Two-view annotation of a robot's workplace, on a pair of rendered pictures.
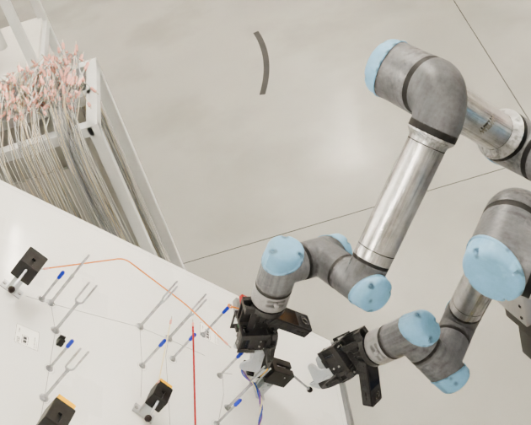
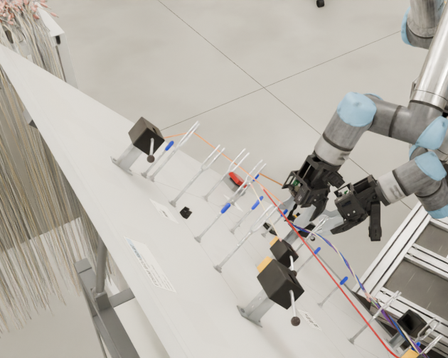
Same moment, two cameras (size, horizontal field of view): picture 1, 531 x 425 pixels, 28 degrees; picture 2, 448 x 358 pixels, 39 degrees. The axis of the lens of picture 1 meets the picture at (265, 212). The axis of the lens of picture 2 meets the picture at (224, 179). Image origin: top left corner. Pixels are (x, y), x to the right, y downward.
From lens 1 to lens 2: 1.28 m
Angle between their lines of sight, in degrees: 26
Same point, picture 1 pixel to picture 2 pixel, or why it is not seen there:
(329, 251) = (383, 104)
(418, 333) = (439, 169)
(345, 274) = (412, 119)
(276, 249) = (359, 101)
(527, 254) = not seen: outside the picture
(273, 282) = (353, 134)
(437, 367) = (443, 197)
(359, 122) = (121, 78)
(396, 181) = not seen: outside the picture
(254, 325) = (316, 180)
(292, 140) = not seen: hidden behind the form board
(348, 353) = (360, 199)
